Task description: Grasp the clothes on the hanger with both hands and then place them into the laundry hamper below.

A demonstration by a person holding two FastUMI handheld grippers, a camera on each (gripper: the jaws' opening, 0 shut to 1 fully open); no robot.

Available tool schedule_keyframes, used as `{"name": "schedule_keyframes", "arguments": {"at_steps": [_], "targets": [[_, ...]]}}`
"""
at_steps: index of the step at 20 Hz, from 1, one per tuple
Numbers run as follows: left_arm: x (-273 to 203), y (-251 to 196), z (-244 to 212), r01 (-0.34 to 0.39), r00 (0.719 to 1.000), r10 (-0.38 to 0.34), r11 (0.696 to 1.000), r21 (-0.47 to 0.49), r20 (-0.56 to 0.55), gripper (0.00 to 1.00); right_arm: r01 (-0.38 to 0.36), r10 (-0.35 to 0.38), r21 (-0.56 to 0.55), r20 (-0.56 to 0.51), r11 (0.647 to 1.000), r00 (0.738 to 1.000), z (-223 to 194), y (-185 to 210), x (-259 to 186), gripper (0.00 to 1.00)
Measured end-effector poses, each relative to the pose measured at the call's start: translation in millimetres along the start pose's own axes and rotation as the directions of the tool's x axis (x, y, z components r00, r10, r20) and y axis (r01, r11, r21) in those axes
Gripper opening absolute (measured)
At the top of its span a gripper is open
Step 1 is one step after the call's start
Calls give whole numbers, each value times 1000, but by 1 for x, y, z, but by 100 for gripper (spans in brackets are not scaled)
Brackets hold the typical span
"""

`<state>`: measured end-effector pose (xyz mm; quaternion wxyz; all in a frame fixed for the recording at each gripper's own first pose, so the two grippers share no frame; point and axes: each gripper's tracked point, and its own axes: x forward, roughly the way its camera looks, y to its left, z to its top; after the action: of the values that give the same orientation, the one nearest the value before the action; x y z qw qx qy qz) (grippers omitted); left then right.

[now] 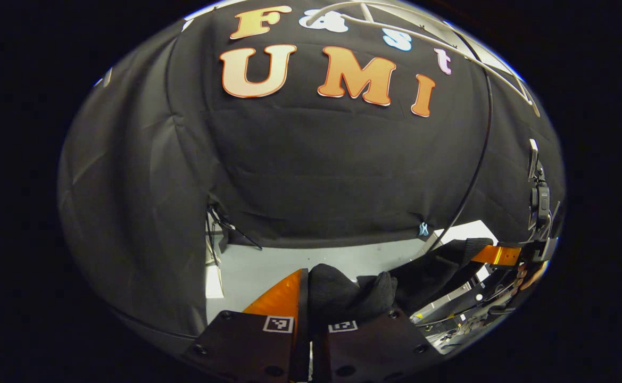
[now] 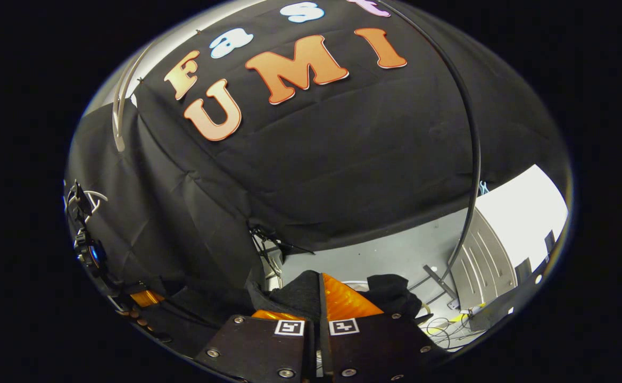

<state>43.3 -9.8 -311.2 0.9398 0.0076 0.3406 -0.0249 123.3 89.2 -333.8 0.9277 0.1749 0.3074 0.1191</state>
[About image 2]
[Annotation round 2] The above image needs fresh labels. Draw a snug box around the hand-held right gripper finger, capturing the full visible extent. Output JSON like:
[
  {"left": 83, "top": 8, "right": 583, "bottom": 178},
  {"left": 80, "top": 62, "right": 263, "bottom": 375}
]
[
  {"left": 319, "top": 272, "right": 450, "bottom": 383},
  {"left": 194, "top": 310, "right": 318, "bottom": 383}
]

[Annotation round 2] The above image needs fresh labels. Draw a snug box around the black knit cardigan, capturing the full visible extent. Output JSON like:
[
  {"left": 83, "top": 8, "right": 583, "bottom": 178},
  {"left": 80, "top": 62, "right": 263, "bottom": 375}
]
[{"left": 244, "top": 270, "right": 426, "bottom": 322}]

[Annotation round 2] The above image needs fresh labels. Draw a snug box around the white plastic clothes hanger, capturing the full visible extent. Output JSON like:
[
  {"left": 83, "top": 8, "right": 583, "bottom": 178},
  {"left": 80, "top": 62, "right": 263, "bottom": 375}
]
[{"left": 110, "top": 41, "right": 154, "bottom": 153}]

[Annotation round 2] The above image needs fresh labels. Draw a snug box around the black metal clothes rack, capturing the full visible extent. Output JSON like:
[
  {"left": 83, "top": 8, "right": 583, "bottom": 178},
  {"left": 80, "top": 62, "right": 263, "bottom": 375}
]
[{"left": 380, "top": 0, "right": 483, "bottom": 312}]

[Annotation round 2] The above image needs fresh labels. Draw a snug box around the black tripod stand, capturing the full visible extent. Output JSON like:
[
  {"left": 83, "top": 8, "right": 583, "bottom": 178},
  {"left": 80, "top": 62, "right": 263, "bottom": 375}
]
[{"left": 248, "top": 224, "right": 317, "bottom": 292}]

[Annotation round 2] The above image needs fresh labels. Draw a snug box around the silver ribbed metal panel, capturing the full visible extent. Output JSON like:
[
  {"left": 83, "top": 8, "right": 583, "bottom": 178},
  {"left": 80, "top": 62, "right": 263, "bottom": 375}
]
[{"left": 452, "top": 207, "right": 519, "bottom": 312}]

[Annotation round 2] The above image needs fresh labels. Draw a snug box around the black backdrop cloth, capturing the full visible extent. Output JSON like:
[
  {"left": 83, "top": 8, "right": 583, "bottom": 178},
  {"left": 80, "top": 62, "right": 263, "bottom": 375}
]
[{"left": 66, "top": 0, "right": 572, "bottom": 357}]

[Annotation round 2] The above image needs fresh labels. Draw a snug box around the white flat board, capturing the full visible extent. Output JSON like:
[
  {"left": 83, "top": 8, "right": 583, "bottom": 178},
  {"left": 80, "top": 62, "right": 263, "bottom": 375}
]
[{"left": 473, "top": 164, "right": 569, "bottom": 277}]

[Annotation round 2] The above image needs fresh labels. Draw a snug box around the floor cable tangle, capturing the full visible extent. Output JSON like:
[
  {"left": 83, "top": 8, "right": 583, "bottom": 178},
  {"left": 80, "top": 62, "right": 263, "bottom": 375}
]
[{"left": 421, "top": 302, "right": 487, "bottom": 351}]

